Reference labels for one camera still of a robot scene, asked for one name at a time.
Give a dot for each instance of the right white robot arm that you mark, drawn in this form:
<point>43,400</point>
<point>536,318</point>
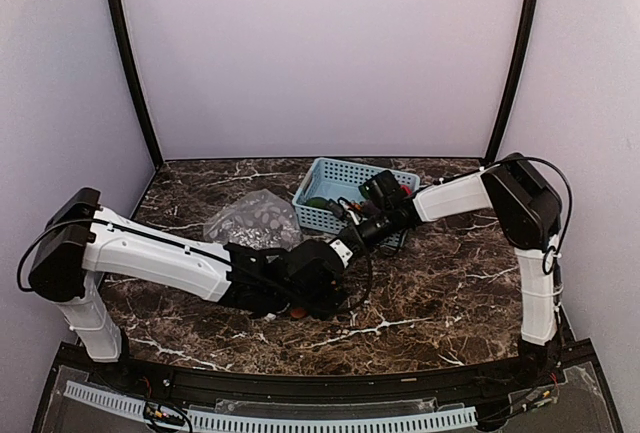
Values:
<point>528,210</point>

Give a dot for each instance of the black frame post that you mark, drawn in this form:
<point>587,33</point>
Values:
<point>518,56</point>
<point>123,42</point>

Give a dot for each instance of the white slotted cable duct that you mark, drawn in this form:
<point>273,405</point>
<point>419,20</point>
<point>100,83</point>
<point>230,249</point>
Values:
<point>245,416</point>

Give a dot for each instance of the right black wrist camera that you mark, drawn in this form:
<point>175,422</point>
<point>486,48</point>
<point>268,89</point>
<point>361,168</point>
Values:
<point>383,190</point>

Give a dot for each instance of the clear zip top bag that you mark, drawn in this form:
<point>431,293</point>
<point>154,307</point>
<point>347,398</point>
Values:
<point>259,220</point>

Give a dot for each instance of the black front rail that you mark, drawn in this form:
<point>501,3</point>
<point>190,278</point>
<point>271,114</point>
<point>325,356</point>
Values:
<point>474,384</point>

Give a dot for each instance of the red apple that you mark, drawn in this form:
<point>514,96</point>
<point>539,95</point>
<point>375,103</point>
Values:
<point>404,189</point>

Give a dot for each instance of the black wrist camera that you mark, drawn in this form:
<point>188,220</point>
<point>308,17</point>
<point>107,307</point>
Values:
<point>313,266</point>
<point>383,190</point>

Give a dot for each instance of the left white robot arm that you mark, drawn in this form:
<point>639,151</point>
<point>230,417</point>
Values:
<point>84,238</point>

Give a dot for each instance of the right black frame post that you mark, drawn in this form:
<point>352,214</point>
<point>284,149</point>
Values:
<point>518,56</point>

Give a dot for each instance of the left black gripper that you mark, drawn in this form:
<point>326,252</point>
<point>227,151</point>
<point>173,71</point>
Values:
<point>324,307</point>

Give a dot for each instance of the light blue plastic basket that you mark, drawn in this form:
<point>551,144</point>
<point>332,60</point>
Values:
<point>334,179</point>

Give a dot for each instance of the green pepper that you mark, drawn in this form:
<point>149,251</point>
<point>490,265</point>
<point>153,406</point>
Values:
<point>317,202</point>

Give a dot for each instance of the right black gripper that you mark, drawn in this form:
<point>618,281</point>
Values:
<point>353,236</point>

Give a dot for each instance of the left black frame post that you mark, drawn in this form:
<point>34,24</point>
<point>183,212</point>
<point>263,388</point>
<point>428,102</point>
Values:
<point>123,42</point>

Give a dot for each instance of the red cherry bunch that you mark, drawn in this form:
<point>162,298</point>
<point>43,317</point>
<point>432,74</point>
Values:
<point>298,313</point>

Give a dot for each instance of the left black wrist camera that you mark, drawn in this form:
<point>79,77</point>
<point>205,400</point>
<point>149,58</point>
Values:
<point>313,266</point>

